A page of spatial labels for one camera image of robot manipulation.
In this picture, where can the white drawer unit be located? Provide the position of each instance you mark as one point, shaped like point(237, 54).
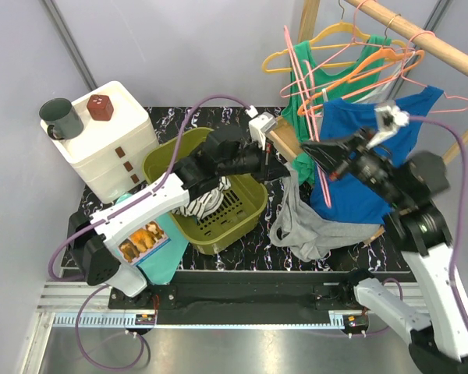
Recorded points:
point(108, 155)

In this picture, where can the black white striped tank top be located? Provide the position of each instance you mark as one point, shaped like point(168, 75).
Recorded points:
point(206, 204)

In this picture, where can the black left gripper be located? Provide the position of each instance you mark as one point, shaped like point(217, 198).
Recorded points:
point(270, 167)

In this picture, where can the white cable duct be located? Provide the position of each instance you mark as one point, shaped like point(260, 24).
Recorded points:
point(140, 320)

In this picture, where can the dark red cube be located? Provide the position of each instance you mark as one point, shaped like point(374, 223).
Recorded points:
point(100, 107)

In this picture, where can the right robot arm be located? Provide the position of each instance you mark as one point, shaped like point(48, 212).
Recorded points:
point(438, 340)

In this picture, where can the green tank top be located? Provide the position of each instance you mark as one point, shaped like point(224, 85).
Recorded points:
point(302, 163)

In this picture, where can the olive green plastic basket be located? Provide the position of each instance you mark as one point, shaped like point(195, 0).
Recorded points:
point(239, 212)

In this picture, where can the blue tank top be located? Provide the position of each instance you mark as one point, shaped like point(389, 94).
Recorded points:
point(353, 202)

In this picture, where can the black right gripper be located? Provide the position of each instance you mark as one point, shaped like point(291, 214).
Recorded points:
point(335, 154)

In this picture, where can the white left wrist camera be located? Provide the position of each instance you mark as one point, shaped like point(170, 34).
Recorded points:
point(260, 124)

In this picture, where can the orange plastic hanger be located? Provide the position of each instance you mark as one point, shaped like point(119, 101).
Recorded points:
point(359, 74)

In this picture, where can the pink wire hanger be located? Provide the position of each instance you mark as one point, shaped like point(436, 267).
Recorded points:
point(309, 43)

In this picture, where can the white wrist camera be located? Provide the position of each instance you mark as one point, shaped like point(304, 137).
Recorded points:
point(260, 124)
point(390, 119)

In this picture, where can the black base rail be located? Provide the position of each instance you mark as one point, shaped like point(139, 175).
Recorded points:
point(201, 288)

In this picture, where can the light grey tank top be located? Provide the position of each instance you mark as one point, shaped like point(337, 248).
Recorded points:
point(322, 80)

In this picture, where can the dark green mug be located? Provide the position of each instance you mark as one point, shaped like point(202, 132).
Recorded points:
point(61, 118)

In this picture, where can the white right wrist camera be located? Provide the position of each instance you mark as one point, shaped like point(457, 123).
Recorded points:
point(390, 119)

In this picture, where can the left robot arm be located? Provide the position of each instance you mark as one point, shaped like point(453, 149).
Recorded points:
point(216, 154)

